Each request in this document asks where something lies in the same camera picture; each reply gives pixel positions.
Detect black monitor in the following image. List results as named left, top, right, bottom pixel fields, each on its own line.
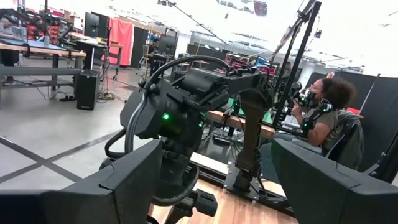
left=83, top=11, right=110, bottom=39

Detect red parts bins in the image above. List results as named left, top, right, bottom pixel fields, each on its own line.
left=0, top=7, right=74, bottom=46

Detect red curtain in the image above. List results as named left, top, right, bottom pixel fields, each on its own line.
left=101, top=17, right=135, bottom=67

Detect blue-top workbench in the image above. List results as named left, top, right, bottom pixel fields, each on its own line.
left=0, top=37, right=88, bottom=94

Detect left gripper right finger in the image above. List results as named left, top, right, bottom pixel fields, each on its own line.
left=270, top=138, right=398, bottom=224

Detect wooden side table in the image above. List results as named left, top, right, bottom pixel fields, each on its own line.
left=206, top=98, right=276, bottom=139

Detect black table frame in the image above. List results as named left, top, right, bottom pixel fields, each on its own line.
left=189, top=161, right=298, bottom=217

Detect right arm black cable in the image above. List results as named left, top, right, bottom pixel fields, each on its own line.
left=104, top=55, right=233, bottom=159

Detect black camera stand pole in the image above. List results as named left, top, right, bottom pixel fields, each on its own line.
left=272, top=0, right=323, bottom=128

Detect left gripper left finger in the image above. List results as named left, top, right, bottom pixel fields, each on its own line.
left=0, top=138, right=165, bottom=224

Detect office chair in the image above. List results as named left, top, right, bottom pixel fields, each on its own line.
left=323, top=110, right=365, bottom=171

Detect black partition panel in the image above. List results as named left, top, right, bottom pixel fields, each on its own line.
left=306, top=70, right=398, bottom=183

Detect black computer tower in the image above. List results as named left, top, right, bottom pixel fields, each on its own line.
left=76, top=70, right=102, bottom=111

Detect person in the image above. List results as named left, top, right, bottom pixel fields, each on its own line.
left=259, top=77, right=358, bottom=184
left=148, top=37, right=161, bottom=63

